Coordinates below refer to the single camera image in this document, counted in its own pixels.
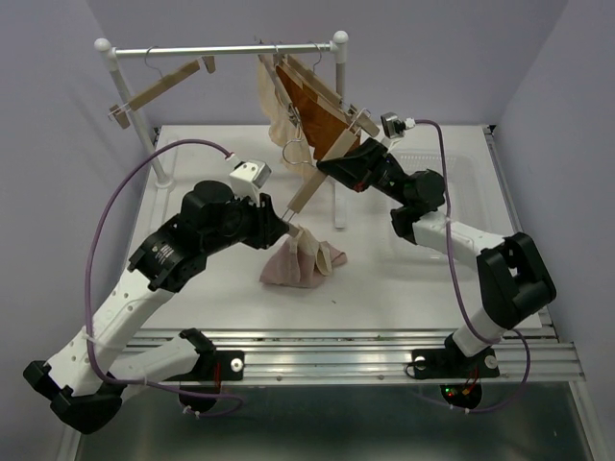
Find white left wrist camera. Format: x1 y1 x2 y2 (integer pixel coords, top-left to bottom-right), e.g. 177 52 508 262
229 160 272 204

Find white clothes rack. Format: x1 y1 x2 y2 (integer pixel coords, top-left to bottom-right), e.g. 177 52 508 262
94 31 351 215

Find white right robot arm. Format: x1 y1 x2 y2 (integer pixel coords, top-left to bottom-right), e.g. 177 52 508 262
317 138 556 375

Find wooden clip hanger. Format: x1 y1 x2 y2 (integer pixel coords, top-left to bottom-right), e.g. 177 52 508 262
282 108 381 237
108 55 216 129

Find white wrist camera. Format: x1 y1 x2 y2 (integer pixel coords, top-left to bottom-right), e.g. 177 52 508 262
229 160 272 204
381 112 416 147

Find aluminium mounting rail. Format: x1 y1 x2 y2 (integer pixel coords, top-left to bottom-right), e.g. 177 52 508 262
129 306 588 385

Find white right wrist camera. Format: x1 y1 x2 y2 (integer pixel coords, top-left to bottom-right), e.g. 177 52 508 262
381 112 416 147

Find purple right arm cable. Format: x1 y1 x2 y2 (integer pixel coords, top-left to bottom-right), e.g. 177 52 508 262
407 118 529 415

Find empty wooden clip hanger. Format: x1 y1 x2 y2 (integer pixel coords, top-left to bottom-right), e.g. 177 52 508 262
108 55 216 129

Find pink underwear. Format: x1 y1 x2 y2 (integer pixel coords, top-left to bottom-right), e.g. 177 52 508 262
259 227 348 288

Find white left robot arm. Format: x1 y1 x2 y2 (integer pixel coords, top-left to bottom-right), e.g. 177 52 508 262
23 181 289 434

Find beige underwear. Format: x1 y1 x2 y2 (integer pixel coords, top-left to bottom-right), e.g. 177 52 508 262
257 55 314 182

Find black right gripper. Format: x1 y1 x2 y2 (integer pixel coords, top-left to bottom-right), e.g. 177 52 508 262
316 138 411 206

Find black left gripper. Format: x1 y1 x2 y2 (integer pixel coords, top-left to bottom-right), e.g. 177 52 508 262
203 186 288 255

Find brown underwear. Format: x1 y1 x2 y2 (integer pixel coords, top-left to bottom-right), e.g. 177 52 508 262
276 66 349 160

